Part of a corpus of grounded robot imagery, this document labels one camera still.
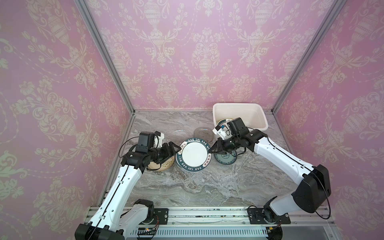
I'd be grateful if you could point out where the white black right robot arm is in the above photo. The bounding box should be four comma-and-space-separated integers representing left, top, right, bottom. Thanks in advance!
210, 118, 332, 223

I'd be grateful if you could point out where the white plate teal lettered rim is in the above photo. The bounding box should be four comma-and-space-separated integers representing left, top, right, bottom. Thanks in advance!
175, 138, 212, 173

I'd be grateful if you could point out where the aluminium left corner post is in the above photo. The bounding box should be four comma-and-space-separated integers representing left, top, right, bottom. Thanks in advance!
74, 0, 135, 116

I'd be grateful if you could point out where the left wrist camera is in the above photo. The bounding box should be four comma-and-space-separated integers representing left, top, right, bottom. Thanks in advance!
154, 131, 165, 148

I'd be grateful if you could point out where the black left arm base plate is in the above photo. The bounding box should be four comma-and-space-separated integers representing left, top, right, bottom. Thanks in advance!
141, 208, 169, 225

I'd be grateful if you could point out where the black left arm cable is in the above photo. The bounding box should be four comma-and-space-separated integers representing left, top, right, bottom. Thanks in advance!
117, 135, 142, 159

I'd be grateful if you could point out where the white plastic bin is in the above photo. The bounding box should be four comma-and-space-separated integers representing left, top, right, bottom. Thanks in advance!
213, 103, 269, 131

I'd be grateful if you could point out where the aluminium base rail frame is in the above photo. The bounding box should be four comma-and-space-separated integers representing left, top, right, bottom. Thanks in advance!
77, 205, 343, 240

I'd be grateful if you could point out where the clear glass plate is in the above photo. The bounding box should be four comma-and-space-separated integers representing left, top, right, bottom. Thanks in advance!
194, 127, 214, 144

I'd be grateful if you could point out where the white plate green red rim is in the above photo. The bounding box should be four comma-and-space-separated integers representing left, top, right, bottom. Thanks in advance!
217, 119, 233, 127

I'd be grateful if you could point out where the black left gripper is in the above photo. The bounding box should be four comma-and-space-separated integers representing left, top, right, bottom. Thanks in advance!
148, 140, 182, 164

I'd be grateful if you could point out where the aluminium corner post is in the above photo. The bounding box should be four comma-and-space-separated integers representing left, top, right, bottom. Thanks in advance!
271, 0, 347, 116
74, 0, 135, 116

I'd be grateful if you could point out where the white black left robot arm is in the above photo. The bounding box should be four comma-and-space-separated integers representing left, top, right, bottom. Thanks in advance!
75, 131, 181, 240

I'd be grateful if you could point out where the beige plate with wheat sprig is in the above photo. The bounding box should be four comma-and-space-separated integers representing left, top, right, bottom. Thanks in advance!
147, 157, 175, 172

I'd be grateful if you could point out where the teal blue floral plate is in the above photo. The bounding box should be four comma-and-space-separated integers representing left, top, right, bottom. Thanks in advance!
214, 151, 237, 165

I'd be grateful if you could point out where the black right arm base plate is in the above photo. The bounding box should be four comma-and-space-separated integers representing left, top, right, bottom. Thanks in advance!
247, 206, 291, 225

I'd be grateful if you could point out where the aluminium right corner post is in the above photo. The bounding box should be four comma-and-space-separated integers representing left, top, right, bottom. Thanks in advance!
271, 0, 347, 116

